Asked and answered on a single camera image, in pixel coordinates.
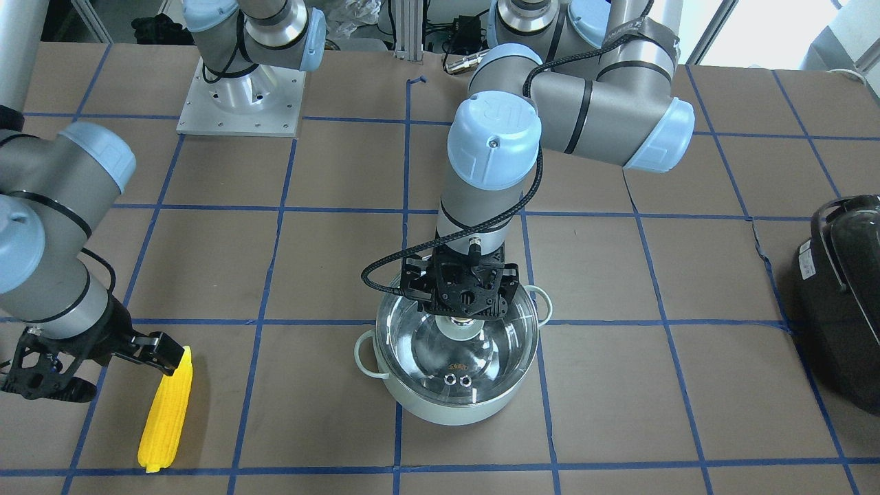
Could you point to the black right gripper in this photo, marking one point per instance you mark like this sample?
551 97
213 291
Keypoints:
110 336

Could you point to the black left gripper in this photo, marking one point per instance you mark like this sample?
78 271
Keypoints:
511 284

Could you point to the yellow corn cob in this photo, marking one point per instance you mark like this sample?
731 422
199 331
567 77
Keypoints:
163 428

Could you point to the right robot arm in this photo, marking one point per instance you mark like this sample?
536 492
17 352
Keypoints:
54 195

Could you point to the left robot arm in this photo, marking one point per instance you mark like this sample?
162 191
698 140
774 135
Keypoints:
586 78

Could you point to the pale green electric pot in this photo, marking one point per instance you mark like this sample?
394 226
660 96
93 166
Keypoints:
451 371

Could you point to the black rice cooker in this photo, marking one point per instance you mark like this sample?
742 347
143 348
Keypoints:
838 288

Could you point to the aluminium frame post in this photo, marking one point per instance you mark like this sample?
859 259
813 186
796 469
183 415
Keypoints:
409 30

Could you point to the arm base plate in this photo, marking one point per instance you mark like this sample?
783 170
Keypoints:
264 103

